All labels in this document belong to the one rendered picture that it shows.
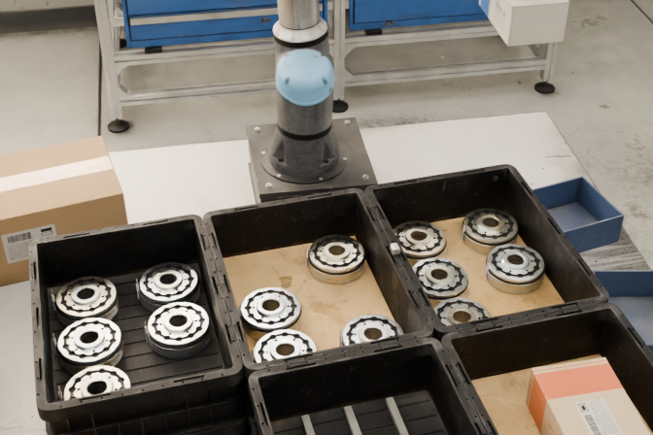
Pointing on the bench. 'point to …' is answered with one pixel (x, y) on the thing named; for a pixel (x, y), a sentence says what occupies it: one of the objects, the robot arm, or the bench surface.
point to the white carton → (525, 7)
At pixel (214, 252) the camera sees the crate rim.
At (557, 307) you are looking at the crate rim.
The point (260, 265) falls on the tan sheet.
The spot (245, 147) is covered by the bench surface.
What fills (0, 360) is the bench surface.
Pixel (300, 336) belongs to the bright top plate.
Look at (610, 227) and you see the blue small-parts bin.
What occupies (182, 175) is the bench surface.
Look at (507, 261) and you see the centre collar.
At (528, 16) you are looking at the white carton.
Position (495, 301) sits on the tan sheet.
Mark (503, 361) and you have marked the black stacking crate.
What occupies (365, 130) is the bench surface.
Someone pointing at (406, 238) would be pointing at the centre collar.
